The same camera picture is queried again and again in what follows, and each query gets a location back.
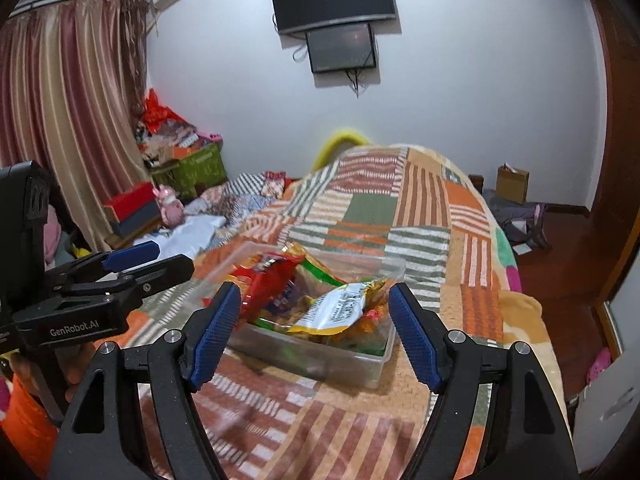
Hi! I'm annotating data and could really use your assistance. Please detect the red noodle snack bag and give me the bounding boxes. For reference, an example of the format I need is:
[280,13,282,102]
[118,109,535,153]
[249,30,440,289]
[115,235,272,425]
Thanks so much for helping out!
[226,252,303,323]

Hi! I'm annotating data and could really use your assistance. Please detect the white yellow snack bag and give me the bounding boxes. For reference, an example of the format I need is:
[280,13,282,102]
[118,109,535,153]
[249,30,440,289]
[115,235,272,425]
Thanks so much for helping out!
[288,280,387,336]

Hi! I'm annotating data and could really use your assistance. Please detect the clear green-edged cracker bag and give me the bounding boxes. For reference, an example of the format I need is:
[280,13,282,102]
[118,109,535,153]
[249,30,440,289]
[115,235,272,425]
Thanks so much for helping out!
[282,243,346,306]

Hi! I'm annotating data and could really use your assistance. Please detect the orange sleeve left forearm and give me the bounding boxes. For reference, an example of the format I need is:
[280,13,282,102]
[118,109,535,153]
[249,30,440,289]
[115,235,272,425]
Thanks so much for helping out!
[1,352,58,479]

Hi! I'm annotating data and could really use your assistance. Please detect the red flat box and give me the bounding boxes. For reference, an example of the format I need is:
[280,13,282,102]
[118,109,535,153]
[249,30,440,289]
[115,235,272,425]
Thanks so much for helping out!
[103,181,155,223]

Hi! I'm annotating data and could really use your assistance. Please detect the pink plush toy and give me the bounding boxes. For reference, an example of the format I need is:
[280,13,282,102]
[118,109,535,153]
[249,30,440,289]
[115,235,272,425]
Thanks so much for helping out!
[154,184,186,229]

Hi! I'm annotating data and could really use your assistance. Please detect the white pillow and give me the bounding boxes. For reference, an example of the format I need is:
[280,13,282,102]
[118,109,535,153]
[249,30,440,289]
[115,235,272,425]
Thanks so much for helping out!
[134,214,227,259]

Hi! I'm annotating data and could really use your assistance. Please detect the green cardboard box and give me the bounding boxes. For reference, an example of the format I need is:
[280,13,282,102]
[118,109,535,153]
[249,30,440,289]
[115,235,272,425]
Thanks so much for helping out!
[151,143,228,202]

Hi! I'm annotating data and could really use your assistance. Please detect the striped curtain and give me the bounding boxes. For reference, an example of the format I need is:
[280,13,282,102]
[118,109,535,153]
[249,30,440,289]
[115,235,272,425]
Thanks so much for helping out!
[1,0,149,250]

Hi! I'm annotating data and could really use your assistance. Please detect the clear plastic storage box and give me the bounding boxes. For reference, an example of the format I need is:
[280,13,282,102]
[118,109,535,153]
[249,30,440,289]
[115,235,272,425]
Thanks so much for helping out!
[228,249,406,389]

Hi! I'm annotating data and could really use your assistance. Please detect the wooden door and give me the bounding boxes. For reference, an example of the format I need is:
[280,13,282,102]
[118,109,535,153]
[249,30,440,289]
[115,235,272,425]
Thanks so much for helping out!
[590,0,639,302]

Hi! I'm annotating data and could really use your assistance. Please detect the yellow hoop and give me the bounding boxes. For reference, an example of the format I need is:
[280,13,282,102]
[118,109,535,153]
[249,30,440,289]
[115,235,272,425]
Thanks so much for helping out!
[311,129,371,172]

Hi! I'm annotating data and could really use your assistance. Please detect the brown paper bag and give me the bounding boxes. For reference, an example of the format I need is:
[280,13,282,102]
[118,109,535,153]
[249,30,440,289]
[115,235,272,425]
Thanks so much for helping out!
[496,164,529,204]

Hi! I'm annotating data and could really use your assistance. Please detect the small wall monitor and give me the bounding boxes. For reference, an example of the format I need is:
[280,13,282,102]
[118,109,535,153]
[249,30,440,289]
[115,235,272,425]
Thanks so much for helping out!
[306,23,378,74]

